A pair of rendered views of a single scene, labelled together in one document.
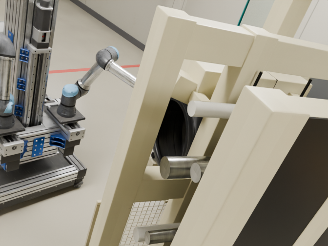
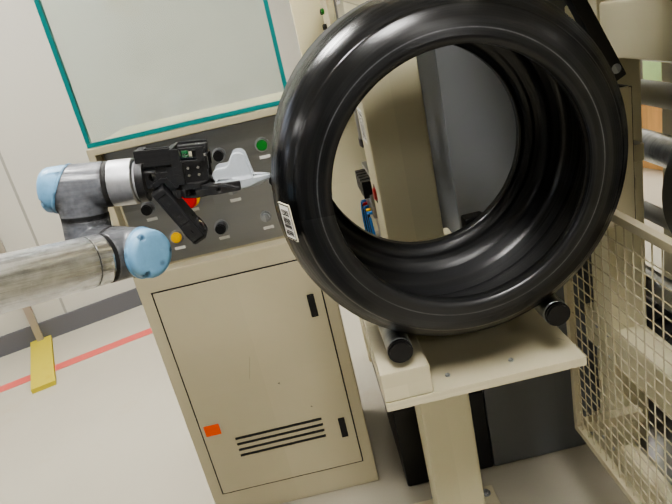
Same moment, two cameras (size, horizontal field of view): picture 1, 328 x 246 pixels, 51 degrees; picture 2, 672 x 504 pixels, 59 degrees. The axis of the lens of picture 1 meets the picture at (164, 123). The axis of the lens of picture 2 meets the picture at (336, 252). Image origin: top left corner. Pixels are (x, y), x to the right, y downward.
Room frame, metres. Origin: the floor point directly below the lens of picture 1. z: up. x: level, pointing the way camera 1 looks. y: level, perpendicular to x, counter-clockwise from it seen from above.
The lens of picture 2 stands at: (1.50, 0.80, 1.44)
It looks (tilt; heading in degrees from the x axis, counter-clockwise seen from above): 21 degrees down; 301
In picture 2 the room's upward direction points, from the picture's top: 13 degrees counter-clockwise
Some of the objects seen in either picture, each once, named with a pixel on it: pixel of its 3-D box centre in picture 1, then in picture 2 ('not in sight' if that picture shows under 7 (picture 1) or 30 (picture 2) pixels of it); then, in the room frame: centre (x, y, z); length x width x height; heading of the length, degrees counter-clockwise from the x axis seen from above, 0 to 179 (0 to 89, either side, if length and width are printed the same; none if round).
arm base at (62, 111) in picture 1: (67, 107); not in sight; (2.31, 0.76, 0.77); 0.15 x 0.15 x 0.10
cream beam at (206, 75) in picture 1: (242, 79); not in sight; (1.55, -0.28, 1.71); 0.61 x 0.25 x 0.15; 122
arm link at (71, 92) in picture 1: (70, 94); not in sight; (2.32, 0.76, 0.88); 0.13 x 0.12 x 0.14; 169
